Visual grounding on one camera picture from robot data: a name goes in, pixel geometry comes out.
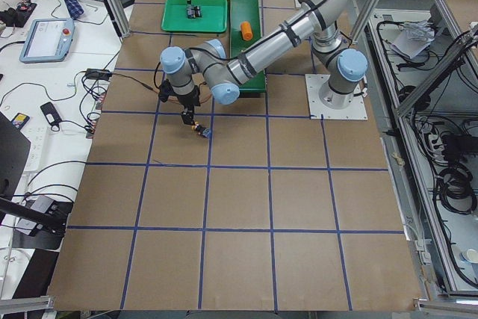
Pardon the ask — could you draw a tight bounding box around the plain orange cylinder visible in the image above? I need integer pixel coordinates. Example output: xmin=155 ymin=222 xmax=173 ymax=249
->
xmin=240 ymin=21 xmax=253 ymax=41

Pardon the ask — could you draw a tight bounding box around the green plastic tray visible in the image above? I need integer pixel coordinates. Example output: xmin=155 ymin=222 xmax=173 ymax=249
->
xmin=161 ymin=0 xmax=228 ymax=34

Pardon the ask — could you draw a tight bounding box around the red black power cable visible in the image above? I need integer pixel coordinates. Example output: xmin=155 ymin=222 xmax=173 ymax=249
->
xmin=110 ymin=72 xmax=210 ymax=107

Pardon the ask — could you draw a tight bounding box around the green conveyor belt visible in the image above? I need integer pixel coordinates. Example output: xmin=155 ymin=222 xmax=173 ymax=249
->
xmin=227 ymin=0 xmax=267 ymax=96

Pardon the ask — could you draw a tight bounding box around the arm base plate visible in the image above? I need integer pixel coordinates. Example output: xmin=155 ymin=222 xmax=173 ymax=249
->
xmin=305 ymin=74 xmax=368 ymax=121

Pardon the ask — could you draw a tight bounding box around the green push button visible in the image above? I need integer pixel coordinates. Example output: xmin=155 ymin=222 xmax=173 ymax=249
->
xmin=193 ymin=5 xmax=202 ymax=19
xmin=186 ymin=4 xmax=195 ymax=19

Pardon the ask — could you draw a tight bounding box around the near teach pendant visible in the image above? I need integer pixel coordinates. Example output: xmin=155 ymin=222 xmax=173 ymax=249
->
xmin=19 ymin=18 xmax=75 ymax=64

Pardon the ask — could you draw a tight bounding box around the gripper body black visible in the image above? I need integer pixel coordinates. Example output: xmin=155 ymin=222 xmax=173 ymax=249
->
xmin=176 ymin=89 xmax=200 ymax=108

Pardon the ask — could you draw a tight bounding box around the blue checked cloth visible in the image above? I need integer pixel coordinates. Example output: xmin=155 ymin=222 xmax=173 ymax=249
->
xmin=63 ymin=0 xmax=84 ymax=20

